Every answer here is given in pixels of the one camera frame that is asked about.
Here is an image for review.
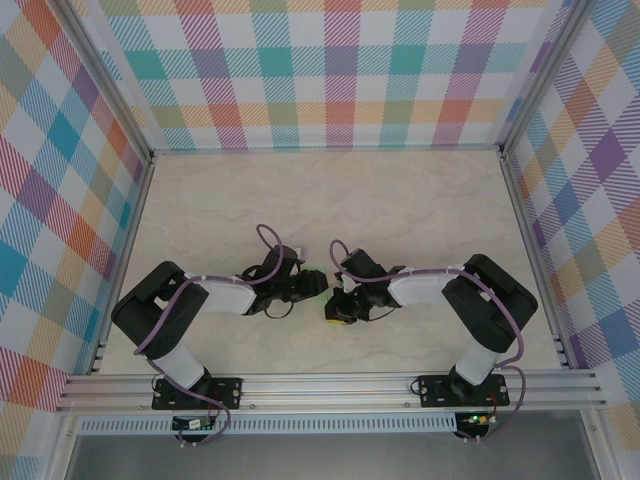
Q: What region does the light green paper sheet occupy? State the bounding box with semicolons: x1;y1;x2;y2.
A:
308;262;346;329

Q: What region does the grey metal sheet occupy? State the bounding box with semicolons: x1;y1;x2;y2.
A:
49;412;616;480

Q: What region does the small black circuit board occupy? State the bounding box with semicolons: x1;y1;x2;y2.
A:
172;416;216;431

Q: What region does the thin black right gripper cable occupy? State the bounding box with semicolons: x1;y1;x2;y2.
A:
358;305;395;322

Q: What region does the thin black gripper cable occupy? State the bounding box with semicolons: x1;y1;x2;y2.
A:
358;305;395;322
263;299;295;321

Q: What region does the thin black left gripper cable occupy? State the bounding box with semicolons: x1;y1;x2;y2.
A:
263;299;295;321

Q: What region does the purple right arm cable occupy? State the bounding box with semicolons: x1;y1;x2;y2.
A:
329;239;526;444

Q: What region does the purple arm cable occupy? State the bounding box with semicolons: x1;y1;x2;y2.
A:
133;223;286;448
329;239;526;444

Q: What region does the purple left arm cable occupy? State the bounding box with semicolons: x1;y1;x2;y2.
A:
133;223;286;448

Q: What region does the wide aluminium mounting rail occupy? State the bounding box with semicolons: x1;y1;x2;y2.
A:
54;369;609;414

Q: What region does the slotted grey cable duct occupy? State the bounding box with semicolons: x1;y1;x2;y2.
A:
77;412;459;435

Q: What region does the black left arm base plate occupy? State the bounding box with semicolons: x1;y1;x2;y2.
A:
152;378;244;411

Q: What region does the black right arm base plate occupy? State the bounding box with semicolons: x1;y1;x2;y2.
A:
418;374;510;409

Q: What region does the aluminium table edge rail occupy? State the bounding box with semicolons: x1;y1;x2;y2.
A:
499;149;574;369
87;152;156;376

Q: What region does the aluminium frame post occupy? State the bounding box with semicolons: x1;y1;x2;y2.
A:
54;0;156;161
497;0;591;156

